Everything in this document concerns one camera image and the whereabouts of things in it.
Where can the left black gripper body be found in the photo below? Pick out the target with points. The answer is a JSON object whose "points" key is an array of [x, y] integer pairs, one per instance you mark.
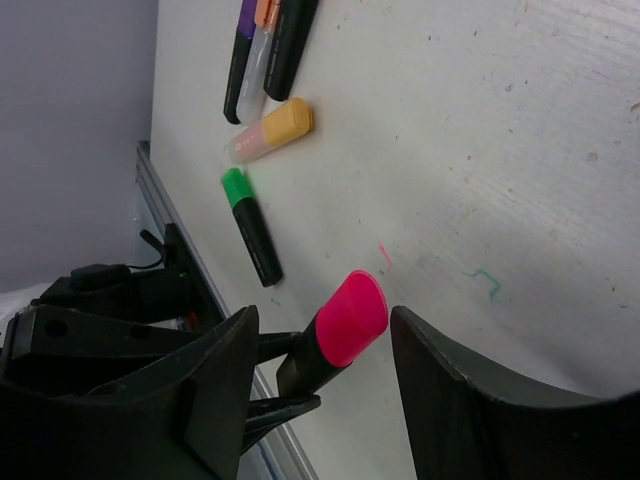
{"points": [[57, 351]]}

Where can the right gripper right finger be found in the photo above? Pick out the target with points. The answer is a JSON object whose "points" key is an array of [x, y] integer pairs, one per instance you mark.
{"points": [[469, 417]]}

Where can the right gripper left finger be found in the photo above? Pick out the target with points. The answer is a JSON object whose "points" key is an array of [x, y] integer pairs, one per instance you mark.
{"points": [[181, 417]]}

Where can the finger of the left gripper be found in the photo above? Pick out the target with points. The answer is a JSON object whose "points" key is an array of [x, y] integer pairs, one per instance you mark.
{"points": [[269, 346], [265, 415]]}

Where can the pink capped black highlighter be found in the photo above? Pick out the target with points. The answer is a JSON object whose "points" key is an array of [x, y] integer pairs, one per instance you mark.
{"points": [[346, 325]]}

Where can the green capped black highlighter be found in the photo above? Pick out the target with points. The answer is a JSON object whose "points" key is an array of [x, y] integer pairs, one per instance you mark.
{"points": [[252, 226]]}

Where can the orange capped black highlighter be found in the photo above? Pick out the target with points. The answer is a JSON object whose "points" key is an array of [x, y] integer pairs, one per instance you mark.
{"points": [[293, 25]]}

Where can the peach pastel highlighter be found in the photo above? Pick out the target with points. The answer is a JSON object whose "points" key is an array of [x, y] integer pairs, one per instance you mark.
{"points": [[287, 123]]}

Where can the purple capped black highlighter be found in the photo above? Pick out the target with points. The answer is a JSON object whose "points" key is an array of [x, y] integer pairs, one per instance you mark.
{"points": [[242, 43]]}

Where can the aluminium mounting rail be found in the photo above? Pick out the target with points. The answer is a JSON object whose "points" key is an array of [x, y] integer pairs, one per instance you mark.
{"points": [[278, 455]]}

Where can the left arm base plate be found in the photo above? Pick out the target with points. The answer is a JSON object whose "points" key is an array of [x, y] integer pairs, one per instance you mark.
{"points": [[175, 287]]}

